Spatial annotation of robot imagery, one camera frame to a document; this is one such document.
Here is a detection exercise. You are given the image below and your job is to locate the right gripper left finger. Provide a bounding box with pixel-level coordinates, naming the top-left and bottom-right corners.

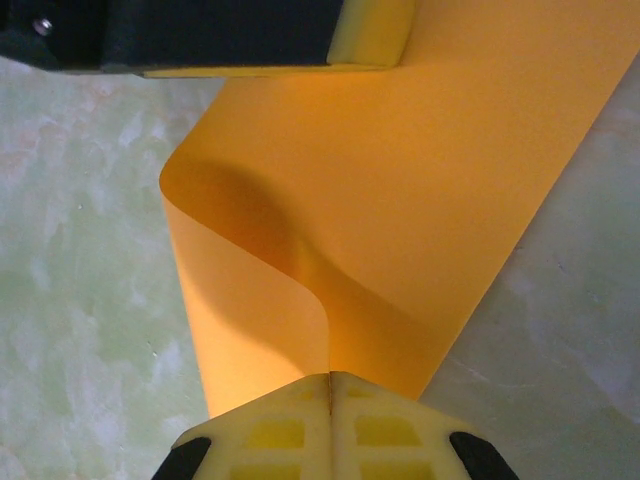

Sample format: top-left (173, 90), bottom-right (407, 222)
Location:
top-left (157, 370), bottom-right (332, 480)

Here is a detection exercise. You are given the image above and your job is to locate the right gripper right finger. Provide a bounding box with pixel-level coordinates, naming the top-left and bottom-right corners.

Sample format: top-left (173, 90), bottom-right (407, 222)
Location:
top-left (330, 370), bottom-right (521, 480)

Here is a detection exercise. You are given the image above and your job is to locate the orange square paper sheet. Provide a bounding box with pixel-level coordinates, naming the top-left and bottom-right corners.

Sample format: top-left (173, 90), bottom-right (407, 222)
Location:
top-left (159, 0), bottom-right (640, 424)

